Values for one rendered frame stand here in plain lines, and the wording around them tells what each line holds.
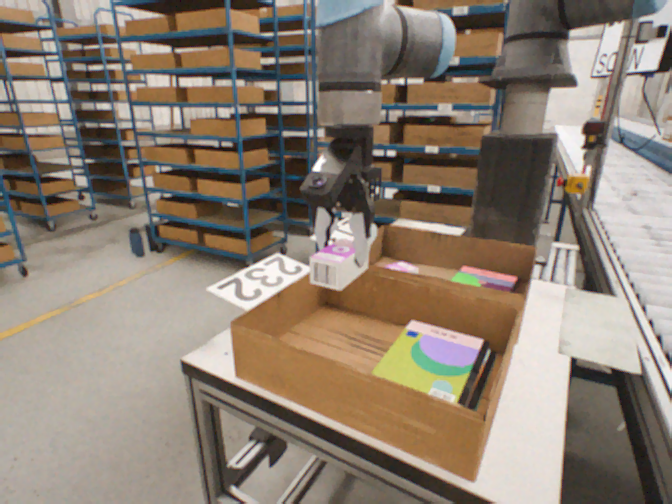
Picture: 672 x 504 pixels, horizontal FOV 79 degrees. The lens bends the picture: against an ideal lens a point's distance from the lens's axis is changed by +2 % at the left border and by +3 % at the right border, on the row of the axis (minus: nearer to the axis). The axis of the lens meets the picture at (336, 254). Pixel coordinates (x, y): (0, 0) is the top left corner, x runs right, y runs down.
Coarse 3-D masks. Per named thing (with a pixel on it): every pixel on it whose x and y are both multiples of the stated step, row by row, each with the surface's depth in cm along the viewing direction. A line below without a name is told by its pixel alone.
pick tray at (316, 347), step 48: (288, 288) 73; (384, 288) 78; (432, 288) 73; (240, 336) 61; (288, 336) 74; (336, 336) 74; (384, 336) 74; (480, 336) 71; (288, 384) 58; (336, 384) 53; (384, 384) 49; (384, 432) 52; (432, 432) 48; (480, 432) 44
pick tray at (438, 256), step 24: (384, 240) 110; (408, 240) 107; (432, 240) 104; (456, 240) 101; (480, 240) 98; (384, 264) 106; (432, 264) 106; (456, 264) 103; (480, 264) 100; (504, 264) 97; (528, 264) 94; (456, 288) 75; (480, 288) 73; (528, 288) 72
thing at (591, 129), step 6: (588, 120) 151; (594, 120) 150; (600, 120) 149; (582, 126) 156; (588, 126) 148; (594, 126) 147; (600, 126) 146; (582, 132) 153; (588, 132) 148; (594, 132) 147; (600, 132) 147; (588, 138) 153; (594, 138) 153; (594, 144) 153
